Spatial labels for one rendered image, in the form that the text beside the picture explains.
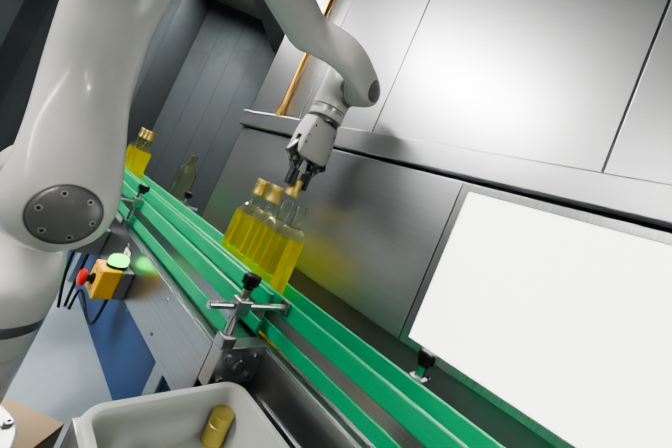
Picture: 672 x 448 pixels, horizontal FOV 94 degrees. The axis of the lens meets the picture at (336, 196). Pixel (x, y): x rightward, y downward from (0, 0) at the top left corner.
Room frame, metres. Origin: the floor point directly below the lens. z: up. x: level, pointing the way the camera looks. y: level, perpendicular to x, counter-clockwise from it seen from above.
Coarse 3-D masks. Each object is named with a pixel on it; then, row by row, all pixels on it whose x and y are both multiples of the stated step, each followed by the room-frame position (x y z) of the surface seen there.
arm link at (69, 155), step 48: (96, 0) 0.37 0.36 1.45; (144, 0) 0.39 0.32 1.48; (48, 48) 0.37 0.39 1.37; (96, 48) 0.38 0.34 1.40; (144, 48) 0.43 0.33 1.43; (48, 96) 0.37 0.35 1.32; (96, 96) 0.39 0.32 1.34; (48, 144) 0.36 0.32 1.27; (96, 144) 0.39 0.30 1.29; (0, 192) 0.34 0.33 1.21; (48, 192) 0.35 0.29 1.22; (96, 192) 0.38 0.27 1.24; (48, 240) 0.36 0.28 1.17
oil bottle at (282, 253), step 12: (288, 228) 0.69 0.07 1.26; (276, 240) 0.70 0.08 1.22; (288, 240) 0.68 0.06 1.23; (300, 240) 0.70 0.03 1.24; (276, 252) 0.69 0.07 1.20; (288, 252) 0.69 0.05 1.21; (300, 252) 0.72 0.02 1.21; (264, 264) 0.70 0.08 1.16; (276, 264) 0.68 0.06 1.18; (288, 264) 0.70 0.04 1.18; (264, 276) 0.69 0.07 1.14; (276, 276) 0.68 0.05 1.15; (288, 276) 0.71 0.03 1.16; (276, 288) 0.70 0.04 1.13
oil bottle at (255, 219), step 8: (256, 216) 0.77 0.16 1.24; (264, 216) 0.76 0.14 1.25; (248, 224) 0.78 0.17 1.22; (256, 224) 0.76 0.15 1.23; (248, 232) 0.77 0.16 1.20; (256, 232) 0.76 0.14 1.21; (240, 240) 0.78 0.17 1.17; (248, 240) 0.76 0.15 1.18; (240, 248) 0.77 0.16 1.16; (248, 248) 0.76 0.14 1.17; (240, 256) 0.76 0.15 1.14
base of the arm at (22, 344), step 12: (24, 336) 0.42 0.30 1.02; (0, 348) 0.40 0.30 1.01; (12, 348) 0.42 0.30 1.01; (24, 348) 0.44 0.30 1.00; (0, 360) 0.41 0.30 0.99; (12, 360) 0.42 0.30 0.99; (0, 372) 0.42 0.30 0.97; (12, 372) 0.44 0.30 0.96; (0, 384) 0.42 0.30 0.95; (0, 396) 0.44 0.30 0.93; (0, 408) 0.51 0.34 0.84; (0, 420) 0.49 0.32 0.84; (12, 420) 0.49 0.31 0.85; (0, 432) 0.48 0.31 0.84; (12, 432) 0.48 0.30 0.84; (0, 444) 0.46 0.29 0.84; (12, 444) 0.47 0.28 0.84
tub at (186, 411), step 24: (216, 384) 0.50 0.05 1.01; (96, 408) 0.38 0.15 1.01; (120, 408) 0.40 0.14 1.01; (144, 408) 0.42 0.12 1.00; (168, 408) 0.44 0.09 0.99; (192, 408) 0.47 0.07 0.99; (240, 408) 0.50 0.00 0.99; (96, 432) 0.38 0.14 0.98; (120, 432) 0.40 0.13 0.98; (144, 432) 0.42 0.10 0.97; (168, 432) 0.45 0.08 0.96; (192, 432) 0.48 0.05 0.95; (240, 432) 0.48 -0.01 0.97; (264, 432) 0.46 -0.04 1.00
